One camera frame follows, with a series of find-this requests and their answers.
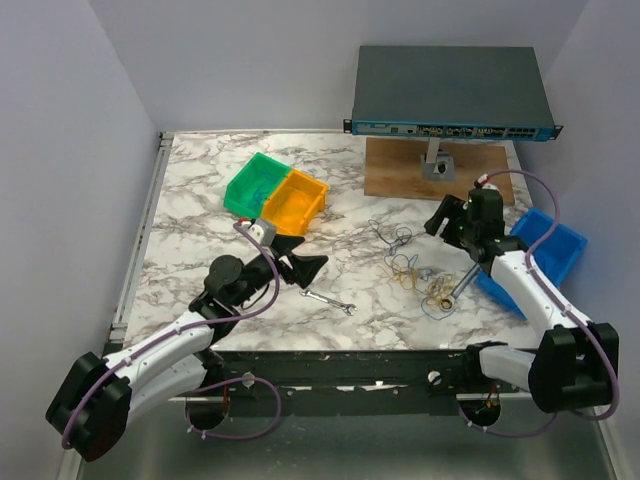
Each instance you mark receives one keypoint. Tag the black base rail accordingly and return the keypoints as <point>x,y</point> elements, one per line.
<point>337,383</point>

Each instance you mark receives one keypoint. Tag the green plastic bin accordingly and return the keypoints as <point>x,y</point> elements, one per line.
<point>247,192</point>

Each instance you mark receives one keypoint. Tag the wooden board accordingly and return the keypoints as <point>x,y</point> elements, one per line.
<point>418,169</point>

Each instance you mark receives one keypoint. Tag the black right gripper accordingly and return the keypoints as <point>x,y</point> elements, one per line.
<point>449,207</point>

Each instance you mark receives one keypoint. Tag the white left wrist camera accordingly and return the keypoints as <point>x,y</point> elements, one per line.
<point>262,231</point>

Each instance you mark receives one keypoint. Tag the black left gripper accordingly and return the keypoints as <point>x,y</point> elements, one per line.
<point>305,268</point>

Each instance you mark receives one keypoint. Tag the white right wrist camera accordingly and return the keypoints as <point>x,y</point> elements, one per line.
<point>484,182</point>

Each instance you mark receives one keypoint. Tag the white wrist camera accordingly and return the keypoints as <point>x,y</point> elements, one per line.
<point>262,231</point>
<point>484,182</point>

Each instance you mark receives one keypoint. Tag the blue plastic bin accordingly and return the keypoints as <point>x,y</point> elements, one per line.
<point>556,256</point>

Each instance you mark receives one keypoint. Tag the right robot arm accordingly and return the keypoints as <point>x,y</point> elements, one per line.
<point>575,364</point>

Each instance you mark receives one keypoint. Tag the silver open-end wrench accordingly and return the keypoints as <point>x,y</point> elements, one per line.
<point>347,308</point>

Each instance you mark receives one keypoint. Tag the yellow plastic bin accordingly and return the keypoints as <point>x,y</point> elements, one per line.
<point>295,203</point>

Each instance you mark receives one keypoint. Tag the network switch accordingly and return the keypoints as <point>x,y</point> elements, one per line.
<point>451,92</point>

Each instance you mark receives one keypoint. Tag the grey metal stand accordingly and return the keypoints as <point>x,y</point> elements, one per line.
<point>437,165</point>

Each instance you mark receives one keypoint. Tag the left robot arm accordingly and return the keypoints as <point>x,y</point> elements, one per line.
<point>99,397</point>

